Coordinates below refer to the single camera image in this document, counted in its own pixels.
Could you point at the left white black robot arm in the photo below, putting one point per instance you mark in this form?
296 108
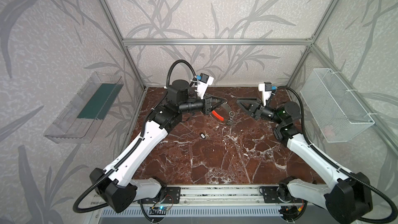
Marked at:
115 184

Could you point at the aluminium frame profiles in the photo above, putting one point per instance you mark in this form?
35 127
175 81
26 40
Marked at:
244 41

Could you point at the right wiring bundle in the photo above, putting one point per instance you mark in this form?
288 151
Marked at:
292 210

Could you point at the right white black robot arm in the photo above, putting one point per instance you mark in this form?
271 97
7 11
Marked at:
344 198

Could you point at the key with black tag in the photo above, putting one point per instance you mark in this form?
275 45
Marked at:
203 135

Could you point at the clear plastic wall bin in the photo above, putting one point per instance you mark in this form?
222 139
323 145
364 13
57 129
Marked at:
83 116

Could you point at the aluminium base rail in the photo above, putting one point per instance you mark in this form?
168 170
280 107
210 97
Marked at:
217 194

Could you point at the white wire mesh basket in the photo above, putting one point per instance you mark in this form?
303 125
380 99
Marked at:
338 113

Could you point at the left circuit board with wires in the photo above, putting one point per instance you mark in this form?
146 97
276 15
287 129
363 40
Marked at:
160 210

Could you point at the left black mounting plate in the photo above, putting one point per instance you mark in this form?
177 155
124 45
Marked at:
168 195

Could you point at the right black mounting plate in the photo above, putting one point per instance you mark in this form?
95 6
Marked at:
269 194

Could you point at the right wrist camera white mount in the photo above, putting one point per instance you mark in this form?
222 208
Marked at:
268 91

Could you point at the black mounting plate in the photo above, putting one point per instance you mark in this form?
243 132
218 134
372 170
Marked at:
269 194
168 195

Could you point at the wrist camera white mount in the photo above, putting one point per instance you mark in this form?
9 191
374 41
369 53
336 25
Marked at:
203 82
268 91

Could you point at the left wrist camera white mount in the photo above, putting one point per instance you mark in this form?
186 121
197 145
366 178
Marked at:
203 82

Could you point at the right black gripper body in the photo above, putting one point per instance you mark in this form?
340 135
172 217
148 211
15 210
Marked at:
256 110

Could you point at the metal keyring plate red handle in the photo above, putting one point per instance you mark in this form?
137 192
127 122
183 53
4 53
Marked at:
224 113

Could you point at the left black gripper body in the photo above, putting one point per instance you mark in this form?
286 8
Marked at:
208 104

